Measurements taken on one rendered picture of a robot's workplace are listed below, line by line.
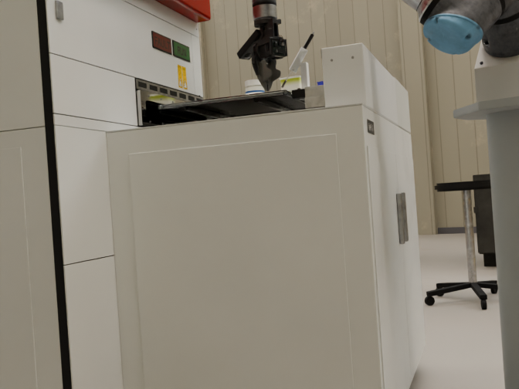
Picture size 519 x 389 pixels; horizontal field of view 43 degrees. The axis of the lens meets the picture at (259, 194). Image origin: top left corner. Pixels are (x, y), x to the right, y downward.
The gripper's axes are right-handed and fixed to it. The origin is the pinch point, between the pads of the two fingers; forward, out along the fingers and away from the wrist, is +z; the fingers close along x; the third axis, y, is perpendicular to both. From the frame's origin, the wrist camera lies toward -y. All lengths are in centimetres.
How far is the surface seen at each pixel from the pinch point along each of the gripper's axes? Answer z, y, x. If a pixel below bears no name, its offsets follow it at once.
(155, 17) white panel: -19.6, -8.1, -33.3
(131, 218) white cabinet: 37, 12, -57
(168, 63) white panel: -7.4, -11.3, -27.6
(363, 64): 6, 58, -24
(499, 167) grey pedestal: 31, 71, 9
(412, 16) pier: -180, -340, 576
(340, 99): 13, 53, -27
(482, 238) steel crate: 76, -105, 301
